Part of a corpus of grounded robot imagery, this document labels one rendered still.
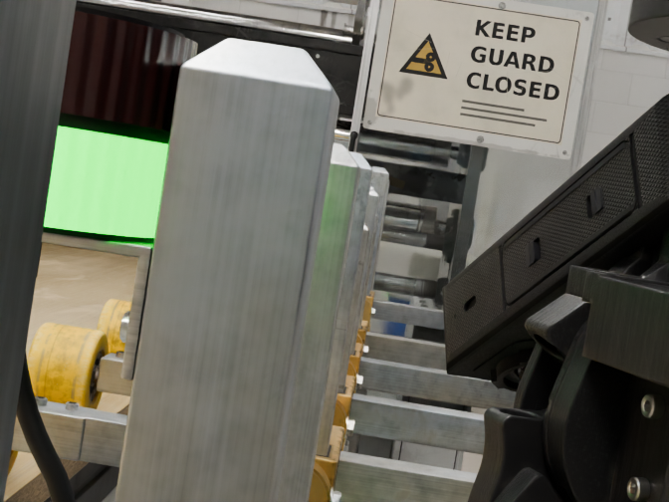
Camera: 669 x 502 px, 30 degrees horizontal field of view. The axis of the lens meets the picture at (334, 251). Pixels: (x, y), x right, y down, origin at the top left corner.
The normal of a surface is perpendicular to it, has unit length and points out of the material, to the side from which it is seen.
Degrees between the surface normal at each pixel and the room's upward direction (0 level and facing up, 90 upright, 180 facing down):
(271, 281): 90
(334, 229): 90
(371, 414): 90
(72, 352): 57
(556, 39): 90
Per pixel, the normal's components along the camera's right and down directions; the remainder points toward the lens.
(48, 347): 0.06, -0.58
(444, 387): -0.05, 0.04
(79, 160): 0.43, 0.11
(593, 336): -0.94, -0.13
